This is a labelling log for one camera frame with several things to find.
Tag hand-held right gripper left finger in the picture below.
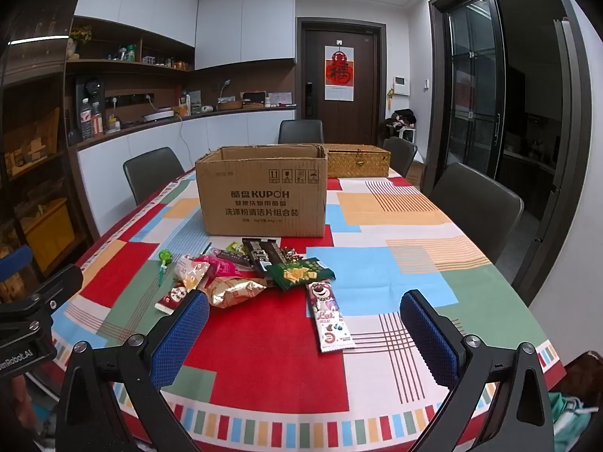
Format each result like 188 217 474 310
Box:
35 289 210 452

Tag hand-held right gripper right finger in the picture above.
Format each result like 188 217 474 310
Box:
399 289 557 452

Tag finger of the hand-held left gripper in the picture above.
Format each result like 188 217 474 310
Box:
0 264 84 337
0 245 35 283

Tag red white snack packet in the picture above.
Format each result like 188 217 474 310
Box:
155 282 190 315

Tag green lollipop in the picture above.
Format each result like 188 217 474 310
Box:
158 249 174 288

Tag pink bear snack packet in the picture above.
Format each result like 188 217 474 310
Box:
305 281 356 354

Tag brown cardboard box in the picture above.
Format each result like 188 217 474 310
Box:
194 145 329 237

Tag yellow storage box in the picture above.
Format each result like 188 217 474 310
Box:
21 207 77 270

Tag white orange snack packet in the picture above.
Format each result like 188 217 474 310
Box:
173 254 210 291

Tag gold snack packet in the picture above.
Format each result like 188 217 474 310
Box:
205 275 274 310

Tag colourful patchwork tablecloth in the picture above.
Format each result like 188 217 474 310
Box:
49 169 568 452

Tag green snack packet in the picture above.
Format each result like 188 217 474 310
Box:
269 257 336 291

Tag dark grey dining chair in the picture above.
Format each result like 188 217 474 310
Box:
430 163 525 265
278 120 324 145
123 147 185 206
383 136 418 178

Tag clear water bottle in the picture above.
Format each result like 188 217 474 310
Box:
80 99 95 140

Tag green white bag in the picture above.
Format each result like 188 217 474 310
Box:
548 393 586 452

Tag woven wicker box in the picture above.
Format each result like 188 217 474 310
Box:
323 144 392 180

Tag white counter cabinets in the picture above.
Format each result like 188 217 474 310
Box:
70 108 297 242

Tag pile of bags on stool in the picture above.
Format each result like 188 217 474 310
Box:
380 109 416 145

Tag black framed glass door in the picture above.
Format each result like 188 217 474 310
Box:
430 0 508 180

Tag dark brown door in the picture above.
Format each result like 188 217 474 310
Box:
297 18 387 144

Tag white upper cabinets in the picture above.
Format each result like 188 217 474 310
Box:
74 0 297 71

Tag black wall socket strip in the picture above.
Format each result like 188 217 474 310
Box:
104 93 156 107

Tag red wall calendar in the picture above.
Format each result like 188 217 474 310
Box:
324 44 354 101

